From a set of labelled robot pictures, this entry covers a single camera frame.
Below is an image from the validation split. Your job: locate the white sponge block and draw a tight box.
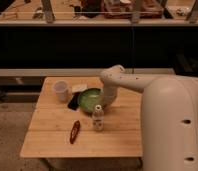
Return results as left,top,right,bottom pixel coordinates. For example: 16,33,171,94
72,84,87,94

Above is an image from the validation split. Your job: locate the red chili pepper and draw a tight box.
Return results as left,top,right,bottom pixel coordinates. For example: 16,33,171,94
70,120,81,144

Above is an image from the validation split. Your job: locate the small white bottle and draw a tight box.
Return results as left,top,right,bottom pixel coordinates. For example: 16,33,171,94
92,105,104,131

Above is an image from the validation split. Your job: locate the white translucent plastic cup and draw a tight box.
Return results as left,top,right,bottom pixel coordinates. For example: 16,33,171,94
52,80,69,102

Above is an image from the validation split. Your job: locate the green ceramic bowl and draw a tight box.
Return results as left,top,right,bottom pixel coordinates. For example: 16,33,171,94
78,88,101,113

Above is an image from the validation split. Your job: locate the black smartphone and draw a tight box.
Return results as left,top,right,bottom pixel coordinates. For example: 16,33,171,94
68,92,79,110

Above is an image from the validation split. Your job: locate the long wooden shelf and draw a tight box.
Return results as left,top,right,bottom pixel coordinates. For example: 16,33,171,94
0,0,198,27

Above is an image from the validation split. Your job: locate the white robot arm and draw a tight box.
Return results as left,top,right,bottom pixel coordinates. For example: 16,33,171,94
100,65,198,171

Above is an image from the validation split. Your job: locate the red tray on shelf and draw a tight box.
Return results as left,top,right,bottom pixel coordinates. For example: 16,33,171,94
101,0,163,18

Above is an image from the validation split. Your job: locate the wooden folding table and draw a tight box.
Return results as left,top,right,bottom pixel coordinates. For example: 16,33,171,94
20,77,142,158

